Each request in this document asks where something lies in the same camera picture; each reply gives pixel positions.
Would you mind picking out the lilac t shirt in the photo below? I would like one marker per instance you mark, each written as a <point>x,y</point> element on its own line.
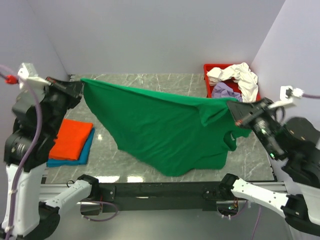
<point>222,90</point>

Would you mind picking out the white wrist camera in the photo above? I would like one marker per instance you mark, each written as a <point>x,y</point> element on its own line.
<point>27,74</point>
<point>288,97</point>

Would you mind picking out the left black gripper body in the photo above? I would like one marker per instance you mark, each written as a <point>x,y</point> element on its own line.
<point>61,90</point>

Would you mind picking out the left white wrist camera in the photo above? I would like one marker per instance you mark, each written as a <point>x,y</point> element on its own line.
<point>27,74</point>

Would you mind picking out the folded teal t shirt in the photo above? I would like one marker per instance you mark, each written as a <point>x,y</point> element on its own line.
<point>85,152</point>

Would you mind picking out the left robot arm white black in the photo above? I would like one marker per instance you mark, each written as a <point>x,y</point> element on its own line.
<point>39,111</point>

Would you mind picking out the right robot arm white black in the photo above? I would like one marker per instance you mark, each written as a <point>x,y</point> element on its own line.
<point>295,142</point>

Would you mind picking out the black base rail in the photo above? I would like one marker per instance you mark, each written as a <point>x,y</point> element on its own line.
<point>145,196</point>

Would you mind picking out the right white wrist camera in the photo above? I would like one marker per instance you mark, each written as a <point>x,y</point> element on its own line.
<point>288,97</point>

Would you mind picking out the folded orange t shirt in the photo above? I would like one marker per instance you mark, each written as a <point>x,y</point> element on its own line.
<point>72,129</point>

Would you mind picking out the green t shirt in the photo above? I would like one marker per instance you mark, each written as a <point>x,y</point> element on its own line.
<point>172,133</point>

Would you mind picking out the white t shirt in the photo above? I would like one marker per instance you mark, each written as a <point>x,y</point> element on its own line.
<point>241,74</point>

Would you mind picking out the red plastic bin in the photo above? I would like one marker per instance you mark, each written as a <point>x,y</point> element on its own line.
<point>231,81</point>

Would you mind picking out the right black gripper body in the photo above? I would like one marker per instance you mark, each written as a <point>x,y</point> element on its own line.
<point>251,115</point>

